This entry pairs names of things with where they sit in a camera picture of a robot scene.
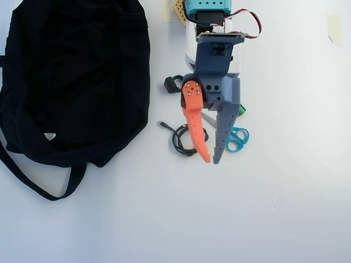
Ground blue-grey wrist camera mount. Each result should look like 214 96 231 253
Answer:
195 32 245 79

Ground scissors with teal handles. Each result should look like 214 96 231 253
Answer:
201 111 250 152

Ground black fabric bag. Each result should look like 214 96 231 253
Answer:
0 0 151 202

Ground black plastic ring clamp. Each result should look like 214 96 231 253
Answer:
163 75 184 94

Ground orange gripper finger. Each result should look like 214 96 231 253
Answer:
181 79 212 164

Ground red white black servo wires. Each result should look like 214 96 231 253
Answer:
223 8 263 39

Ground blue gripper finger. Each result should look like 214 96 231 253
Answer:
213 102 241 165

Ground blue-grey gripper body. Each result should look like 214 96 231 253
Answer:
180 72 242 112

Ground beige masking tape strip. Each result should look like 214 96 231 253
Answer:
162 0 174 24
327 14 344 48

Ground black USB cable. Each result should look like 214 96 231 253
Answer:
157 120 211 158

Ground yellow perforated plastic block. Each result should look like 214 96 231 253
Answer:
172 0 190 27

